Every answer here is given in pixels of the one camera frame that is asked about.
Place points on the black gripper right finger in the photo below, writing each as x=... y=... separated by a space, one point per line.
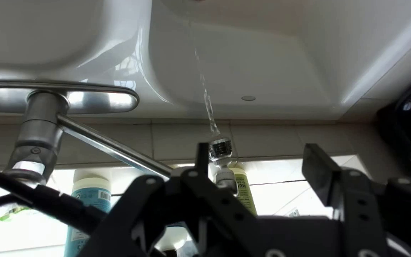
x=372 y=209

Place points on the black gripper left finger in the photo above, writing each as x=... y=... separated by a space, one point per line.
x=192 y=215

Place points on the chrome sink faucet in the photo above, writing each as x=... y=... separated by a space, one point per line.
x=39 y=133

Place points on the spray bottle with green label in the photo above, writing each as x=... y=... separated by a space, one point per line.
x=246 y=191

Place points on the pump soap bottle blue label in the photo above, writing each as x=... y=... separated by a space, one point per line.
x=89 y=201

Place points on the white double basin sink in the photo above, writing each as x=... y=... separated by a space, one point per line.
x=263 y=58

